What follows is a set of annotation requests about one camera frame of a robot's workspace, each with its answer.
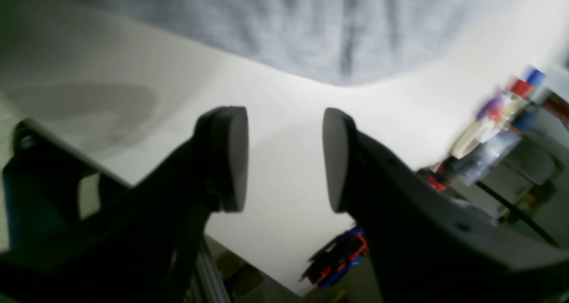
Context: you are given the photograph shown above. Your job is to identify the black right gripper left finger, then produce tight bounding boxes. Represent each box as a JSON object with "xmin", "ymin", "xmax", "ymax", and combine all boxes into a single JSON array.
[{"xmin": 1, "ymin": 106, "xmax": 249, "ymax": 303}]

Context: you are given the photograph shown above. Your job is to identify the red blue black device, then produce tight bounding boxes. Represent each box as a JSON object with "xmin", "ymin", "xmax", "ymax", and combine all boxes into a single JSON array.
[{"xmin": 299, "ymin": 225, "xmax": 370, "ymax": 290}]

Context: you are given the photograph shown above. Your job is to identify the colourful bottles on shelf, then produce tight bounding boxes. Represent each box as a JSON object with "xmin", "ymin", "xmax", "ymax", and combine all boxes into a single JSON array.
[{"xmin": 418, "ymin": 68, "xmax": 546, "ymax": 191}]

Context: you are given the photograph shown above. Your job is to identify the grey T-shirt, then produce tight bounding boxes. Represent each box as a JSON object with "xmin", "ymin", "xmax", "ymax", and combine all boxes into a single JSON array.
[{"xmin": 75, "ymin": 0, "xmax": 515, "ymax": 86}]

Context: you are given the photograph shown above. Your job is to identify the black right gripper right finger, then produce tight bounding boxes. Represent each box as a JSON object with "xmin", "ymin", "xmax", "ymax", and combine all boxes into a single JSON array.
[{"xmin": 322, "ymin": 108, "xmax": 569, "ymax": 303}]

